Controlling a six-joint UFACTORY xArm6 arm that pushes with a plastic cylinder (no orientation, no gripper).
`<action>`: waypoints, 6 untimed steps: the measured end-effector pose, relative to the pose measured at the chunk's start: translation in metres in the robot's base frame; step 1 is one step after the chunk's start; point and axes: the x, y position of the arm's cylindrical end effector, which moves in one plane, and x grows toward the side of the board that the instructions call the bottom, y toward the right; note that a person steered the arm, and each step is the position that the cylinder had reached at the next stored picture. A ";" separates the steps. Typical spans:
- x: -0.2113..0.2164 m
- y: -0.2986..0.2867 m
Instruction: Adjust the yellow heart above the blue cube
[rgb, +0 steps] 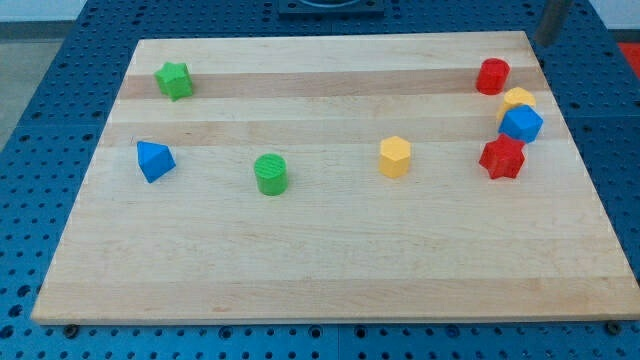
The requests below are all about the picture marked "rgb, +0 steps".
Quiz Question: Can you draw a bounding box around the yellow heart block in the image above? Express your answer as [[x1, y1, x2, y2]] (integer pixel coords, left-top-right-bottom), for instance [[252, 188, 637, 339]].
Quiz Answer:
[[496, 87, 537, 122]]

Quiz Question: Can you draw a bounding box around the blue cube block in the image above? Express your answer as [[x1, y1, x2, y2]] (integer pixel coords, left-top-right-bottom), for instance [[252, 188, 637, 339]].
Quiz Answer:
[[498, 105, 544, 143]]

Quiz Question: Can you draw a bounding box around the green cylinder block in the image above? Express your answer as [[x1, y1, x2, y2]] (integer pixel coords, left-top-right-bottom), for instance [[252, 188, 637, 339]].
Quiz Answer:
[[254, 153, 288, 196]]

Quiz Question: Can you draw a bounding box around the yellow hexagon block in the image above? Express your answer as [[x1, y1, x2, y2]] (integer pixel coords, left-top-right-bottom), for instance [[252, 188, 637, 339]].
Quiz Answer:
[[378, 136, 411, 178]]

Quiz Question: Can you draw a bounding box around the light wooden board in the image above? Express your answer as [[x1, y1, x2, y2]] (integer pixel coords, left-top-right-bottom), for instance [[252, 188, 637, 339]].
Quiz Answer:
[[31, 31, 639, 325]]

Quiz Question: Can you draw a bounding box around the blue triangular block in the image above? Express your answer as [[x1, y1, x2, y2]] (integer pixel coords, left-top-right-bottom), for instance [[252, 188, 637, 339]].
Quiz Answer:
[[137, 141, 176, 183]]

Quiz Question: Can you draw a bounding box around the green star block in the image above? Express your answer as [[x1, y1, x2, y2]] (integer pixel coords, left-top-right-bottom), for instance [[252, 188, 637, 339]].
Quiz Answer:
[[154, 62, 193, 101]]

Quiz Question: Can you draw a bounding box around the red star block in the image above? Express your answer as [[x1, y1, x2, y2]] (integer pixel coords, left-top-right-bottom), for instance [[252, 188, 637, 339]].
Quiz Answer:
[[479, 133, 525, 179]]

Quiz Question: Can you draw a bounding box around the red cylinder block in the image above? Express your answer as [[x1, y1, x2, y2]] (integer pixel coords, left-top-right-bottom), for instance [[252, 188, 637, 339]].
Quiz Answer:
[[475, 58, 511, 95]]

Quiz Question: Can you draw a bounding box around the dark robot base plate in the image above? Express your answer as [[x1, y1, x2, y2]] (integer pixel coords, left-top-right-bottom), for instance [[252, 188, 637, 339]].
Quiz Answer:
[[274, 0, 386, 17]]

